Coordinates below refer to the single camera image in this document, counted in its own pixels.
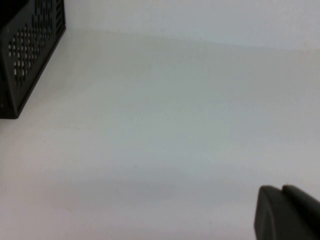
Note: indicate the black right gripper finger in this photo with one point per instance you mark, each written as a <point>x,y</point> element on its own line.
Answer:
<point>287,217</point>

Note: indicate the black plastic book stand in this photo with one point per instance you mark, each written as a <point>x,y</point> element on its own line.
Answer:
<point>15,95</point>

